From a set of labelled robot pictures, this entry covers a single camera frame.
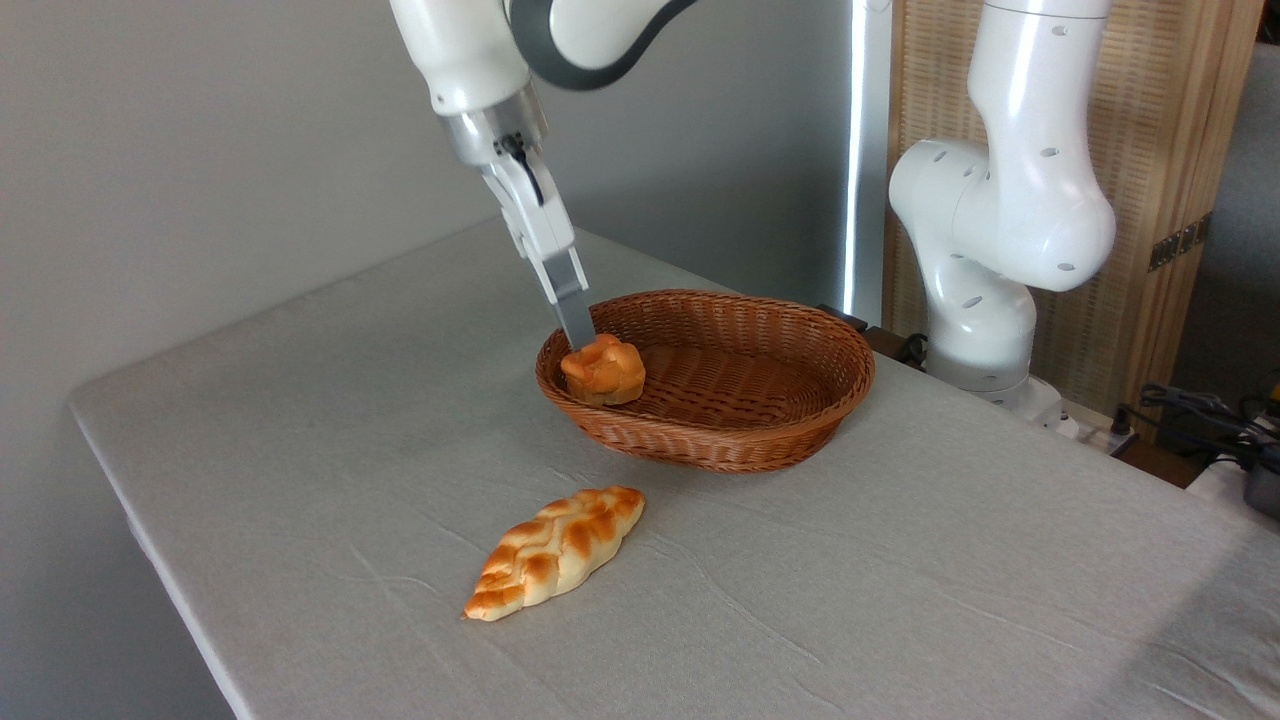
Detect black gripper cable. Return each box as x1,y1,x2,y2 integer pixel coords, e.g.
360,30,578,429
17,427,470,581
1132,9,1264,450
497,133,546,208

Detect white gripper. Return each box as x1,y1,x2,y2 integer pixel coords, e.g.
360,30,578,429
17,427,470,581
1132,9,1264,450
480,150,599,352

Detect black tangled cables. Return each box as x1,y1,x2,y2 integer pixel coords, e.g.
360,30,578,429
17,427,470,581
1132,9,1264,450
1112,380,1280,471

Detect light grey tablecloth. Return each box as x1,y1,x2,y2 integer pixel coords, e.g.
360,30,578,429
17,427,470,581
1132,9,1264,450
68,215,1280,720

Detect long braided bread loaf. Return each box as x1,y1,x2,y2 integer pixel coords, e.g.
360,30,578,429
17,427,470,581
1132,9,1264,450
462,486,646,623

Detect white power strip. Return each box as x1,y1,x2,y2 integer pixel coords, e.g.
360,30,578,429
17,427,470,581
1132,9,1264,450
1040,398,1141,456

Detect round flower-shaped bread bun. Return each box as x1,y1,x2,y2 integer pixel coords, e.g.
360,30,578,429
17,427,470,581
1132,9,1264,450
560,334,647,407

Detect dark metal screen hinge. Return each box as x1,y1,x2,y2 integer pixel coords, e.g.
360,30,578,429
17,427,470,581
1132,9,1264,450
1148,212,1213,273

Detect brown wicker basket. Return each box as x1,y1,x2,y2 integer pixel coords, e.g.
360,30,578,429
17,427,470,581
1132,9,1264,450
535,289,877,474

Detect black table clamp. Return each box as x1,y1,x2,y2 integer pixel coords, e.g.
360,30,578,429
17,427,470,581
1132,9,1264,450
815,303,931,369

